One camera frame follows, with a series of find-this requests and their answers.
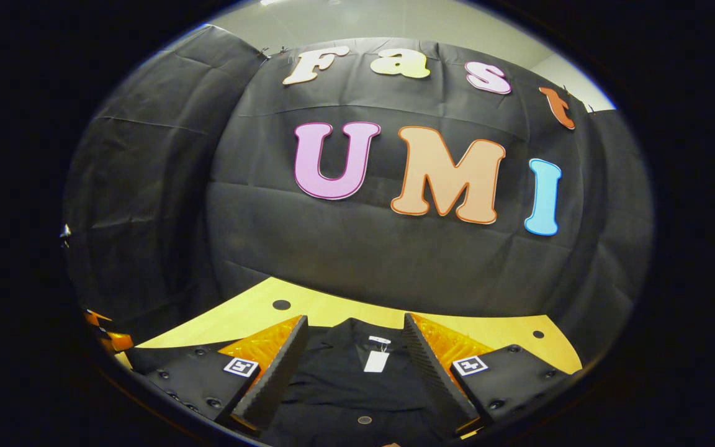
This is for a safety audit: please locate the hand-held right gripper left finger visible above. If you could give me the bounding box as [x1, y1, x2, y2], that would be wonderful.
[144, 315, 310, 432]

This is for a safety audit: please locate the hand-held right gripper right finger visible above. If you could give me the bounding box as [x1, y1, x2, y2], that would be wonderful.
[402, 313, 572, 435]

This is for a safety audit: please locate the black button shirt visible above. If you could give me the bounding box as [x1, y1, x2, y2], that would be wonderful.
[125, 318, 479, 447]

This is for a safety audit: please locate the black backdrop cloth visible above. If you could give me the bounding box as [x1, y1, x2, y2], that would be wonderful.
[63, 25, 655, 373]

